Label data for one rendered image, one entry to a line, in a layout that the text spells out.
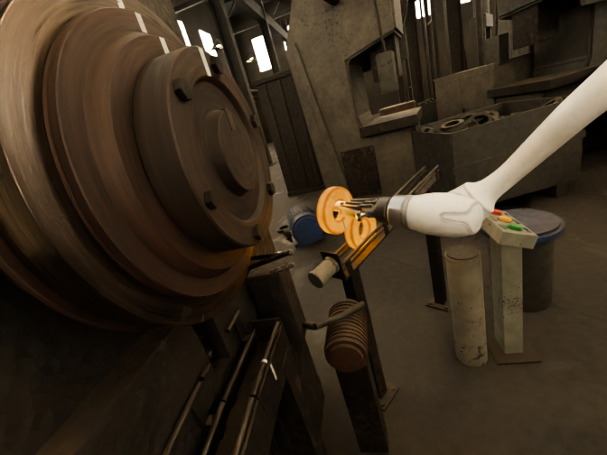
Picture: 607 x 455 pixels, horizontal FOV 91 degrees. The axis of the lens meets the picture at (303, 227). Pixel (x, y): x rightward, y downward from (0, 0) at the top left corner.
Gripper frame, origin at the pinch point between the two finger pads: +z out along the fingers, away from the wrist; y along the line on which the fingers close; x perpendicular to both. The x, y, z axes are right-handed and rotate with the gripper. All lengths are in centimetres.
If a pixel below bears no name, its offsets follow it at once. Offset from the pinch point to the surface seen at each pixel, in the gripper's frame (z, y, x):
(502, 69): 33, 349, 12
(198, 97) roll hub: -22, -47, 36
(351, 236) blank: -2.0, 2.6, -12.5
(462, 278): -28, 29, -39
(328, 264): -2.0, -11.1, -15.1
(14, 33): -23, -62, 44
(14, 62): -24, -63, 41
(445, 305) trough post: -8, 62, -84
